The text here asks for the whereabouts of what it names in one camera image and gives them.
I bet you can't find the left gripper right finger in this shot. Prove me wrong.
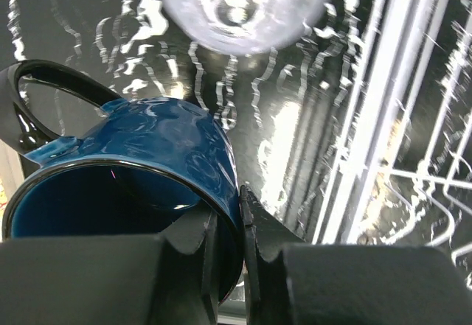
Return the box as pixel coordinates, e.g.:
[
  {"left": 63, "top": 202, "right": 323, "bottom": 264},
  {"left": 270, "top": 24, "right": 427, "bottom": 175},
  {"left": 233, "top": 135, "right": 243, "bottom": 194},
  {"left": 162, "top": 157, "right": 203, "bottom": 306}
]
[{"left": 239, "top": 186, "right": 471, "bottom": 324}]

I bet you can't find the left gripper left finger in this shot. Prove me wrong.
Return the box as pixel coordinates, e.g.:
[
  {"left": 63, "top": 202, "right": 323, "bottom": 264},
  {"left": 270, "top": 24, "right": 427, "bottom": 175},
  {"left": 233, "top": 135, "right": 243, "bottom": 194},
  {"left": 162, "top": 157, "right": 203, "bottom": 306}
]
[{"left": 1, "top": 207, "right": 218, "bottom": 324}]

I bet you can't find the dark blue ribbed mug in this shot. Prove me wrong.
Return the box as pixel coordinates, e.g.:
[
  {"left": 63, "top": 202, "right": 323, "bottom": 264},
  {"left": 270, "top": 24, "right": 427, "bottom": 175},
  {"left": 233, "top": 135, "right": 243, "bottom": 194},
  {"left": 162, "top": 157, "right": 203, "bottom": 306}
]
[{"left": 1, "top": 60, "right": 243, "bottom": 301}]

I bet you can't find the clear glass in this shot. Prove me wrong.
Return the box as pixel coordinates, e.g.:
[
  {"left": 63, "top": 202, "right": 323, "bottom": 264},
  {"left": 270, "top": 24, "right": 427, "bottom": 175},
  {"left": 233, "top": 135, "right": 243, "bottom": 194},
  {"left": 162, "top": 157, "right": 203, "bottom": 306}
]
[{"left": 161, "top": 0, "right": 329, "bottom": 56}]

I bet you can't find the black marbled table mat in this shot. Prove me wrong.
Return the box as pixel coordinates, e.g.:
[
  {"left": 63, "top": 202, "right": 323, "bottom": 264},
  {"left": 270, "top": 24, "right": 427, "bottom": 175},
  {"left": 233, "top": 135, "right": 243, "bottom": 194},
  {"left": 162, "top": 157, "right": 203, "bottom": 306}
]
[{"left": 1, "top": 0, "right": 373, "bottom": 240}]

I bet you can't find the white wire dish rack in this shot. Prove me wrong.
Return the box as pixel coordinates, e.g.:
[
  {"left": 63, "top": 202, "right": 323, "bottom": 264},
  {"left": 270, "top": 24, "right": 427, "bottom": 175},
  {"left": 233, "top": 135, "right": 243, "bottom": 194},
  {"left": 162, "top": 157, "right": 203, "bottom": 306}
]
[{"left": 305, "top": 0, "right": 471, "bottom": 285}]

